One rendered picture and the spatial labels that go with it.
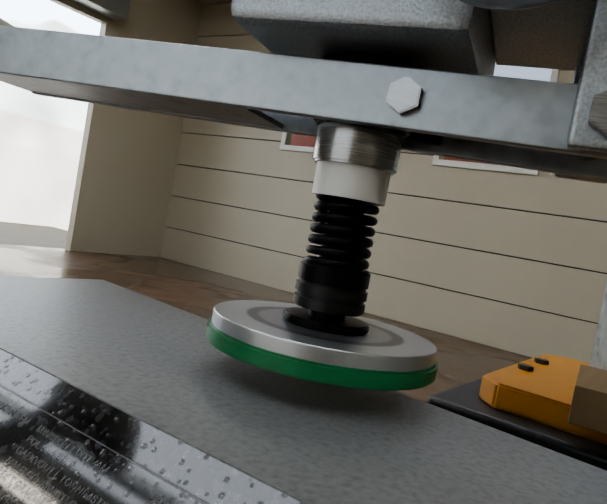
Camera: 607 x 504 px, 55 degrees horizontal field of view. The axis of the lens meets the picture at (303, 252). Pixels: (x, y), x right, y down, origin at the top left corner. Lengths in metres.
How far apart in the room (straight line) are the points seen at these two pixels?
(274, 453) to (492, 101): 0.31
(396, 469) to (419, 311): 6.61
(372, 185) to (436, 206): 6.47
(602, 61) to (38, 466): 0.47
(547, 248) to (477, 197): 0.93
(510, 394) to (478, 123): 0.57
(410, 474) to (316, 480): 0.07
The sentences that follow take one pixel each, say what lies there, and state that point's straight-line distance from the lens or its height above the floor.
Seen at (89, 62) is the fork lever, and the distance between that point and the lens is 0.65.
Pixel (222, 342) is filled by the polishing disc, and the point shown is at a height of 0.86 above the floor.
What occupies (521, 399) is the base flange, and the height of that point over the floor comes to 0.77.
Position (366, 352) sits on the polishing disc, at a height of 0.88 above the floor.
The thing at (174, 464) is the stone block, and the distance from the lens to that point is 0.39.
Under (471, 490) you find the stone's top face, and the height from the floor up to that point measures 0.82.
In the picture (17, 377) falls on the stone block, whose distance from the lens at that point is 0.52.
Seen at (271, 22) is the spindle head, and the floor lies 1.13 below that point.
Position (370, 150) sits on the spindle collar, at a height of 1.04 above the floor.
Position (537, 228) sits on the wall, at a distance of 6.64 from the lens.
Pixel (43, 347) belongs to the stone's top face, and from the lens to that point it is 0.57.
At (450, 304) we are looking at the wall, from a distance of 6.87.
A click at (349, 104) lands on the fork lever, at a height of 1.08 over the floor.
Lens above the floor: 0.97
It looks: 3 degrees down
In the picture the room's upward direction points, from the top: 10 degrees clockwise
